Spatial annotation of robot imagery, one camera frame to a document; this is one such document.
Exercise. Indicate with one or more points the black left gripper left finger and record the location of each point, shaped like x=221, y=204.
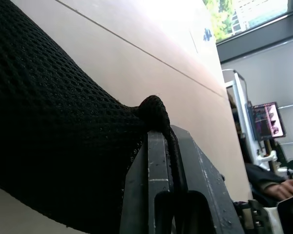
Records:
x=139, y=195

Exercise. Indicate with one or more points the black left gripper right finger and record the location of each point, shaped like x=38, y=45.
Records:
x=205, y=170

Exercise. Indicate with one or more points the bystander's bare hand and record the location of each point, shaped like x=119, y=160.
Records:
x=286, y=189

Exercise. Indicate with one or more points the bystander in dark clothing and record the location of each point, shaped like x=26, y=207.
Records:
x=261, y=182

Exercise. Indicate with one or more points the computer monitor with pink display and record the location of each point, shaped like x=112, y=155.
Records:
x=267, y=120

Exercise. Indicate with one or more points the dark laptop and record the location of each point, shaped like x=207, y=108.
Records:
x=291, y=214

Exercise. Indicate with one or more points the window with green trees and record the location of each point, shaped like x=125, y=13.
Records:
x=236, y=17

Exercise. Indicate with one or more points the white metal shelf frame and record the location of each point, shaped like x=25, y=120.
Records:
x=239, y=97

